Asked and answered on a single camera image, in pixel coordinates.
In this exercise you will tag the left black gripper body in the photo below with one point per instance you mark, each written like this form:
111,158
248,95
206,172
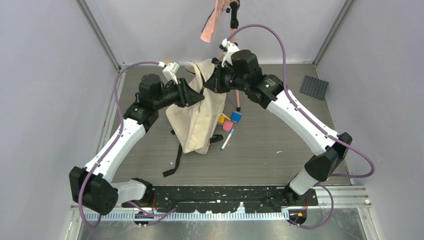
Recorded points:
176,93

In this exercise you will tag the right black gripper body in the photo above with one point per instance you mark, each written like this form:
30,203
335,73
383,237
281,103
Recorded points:
224,80

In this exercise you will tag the beige canvas backpack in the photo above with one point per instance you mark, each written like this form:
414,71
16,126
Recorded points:
194,126

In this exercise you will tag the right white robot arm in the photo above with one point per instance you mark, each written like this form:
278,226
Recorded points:
239,70

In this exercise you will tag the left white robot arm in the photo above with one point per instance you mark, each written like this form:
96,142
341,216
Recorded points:
92,186

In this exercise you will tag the green tape piece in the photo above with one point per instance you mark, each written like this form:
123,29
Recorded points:
251,62

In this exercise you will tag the yellow capped white marker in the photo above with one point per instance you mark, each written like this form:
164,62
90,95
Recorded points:
226,117

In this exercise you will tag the blue small eraser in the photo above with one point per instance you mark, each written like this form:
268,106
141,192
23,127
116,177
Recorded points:
236,116

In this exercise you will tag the yellow orange eraser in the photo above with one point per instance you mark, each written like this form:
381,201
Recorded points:
221,120

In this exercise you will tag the pink eraser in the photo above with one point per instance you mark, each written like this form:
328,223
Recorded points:
227,126

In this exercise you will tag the pink phone on tripod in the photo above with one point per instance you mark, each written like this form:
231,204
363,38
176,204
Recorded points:
212,22

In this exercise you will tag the blue capped white marker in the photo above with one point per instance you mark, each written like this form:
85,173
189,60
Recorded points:
227,139

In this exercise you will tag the pink tripod stand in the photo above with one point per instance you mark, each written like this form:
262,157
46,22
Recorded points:
233,8

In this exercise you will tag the dark grey studded plate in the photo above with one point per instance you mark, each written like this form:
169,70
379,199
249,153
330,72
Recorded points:
314,87

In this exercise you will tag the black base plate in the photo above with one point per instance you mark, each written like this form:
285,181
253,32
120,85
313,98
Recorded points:
222,199

